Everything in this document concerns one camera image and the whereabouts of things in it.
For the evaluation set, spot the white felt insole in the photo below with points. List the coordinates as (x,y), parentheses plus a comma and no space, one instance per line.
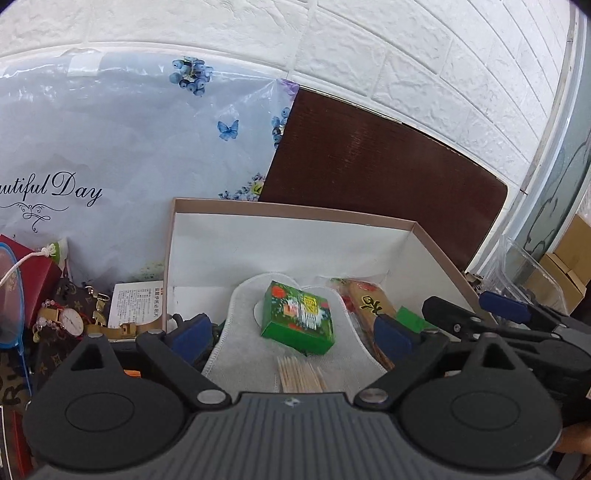
(244,323)

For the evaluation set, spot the brown monogram wallet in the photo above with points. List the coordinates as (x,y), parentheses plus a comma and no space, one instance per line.
(60,355)

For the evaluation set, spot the clear plastic container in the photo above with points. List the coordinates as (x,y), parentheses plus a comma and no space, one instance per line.
(531,272)

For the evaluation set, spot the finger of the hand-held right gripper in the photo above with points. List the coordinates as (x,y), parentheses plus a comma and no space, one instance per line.
(450,316)
(505,305)

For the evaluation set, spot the green box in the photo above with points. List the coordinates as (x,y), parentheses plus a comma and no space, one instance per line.
(295,318)

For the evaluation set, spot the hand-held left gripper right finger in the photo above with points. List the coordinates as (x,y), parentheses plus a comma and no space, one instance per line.
(392,332)

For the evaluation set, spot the white printed leaflet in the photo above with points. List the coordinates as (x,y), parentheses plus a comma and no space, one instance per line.
(138,302)

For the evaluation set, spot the dark red box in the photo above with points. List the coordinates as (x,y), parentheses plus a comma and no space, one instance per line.
(39,286)

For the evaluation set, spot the small green packet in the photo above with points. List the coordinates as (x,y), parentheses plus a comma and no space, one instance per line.
(413,318)

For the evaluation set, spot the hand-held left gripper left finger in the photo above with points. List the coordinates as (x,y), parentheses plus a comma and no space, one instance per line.
(191,330)

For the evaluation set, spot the orange snack packet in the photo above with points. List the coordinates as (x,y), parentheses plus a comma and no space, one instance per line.
(369,300)

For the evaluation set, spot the dark brown board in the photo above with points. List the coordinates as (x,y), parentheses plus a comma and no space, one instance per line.
(378,184)

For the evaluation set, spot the floral plastic bag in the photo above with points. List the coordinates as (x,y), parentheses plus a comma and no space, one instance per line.
(115,138)

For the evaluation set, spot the person's right hand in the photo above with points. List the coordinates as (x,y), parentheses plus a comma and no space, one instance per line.
(575,438)

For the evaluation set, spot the bundle of wooden toothpicks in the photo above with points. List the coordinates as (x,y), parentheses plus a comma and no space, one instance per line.
(300,376)

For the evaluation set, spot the cardboard box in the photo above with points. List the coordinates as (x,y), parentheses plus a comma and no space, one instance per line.
(277,244)

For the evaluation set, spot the stack of small cardboard boxes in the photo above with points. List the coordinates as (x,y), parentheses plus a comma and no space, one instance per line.
(570,258)

